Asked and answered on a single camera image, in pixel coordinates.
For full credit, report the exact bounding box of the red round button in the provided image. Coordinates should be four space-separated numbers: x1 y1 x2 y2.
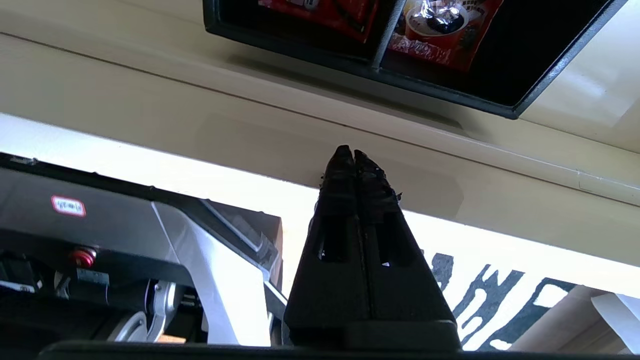
70 247 98 269

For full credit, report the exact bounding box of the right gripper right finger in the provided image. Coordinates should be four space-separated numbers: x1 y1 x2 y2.
354 149 457 323

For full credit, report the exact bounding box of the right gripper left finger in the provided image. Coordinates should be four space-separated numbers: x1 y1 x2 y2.
281 145 372 348

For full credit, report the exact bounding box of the black white patterned rug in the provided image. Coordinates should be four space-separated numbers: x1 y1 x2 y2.
422 252 581 351

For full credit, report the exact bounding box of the black compartment organizer box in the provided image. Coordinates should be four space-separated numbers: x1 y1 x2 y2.
202 0 628 120

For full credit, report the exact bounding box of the grey black robot chassis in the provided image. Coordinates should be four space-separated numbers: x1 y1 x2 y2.
0 152 290 351

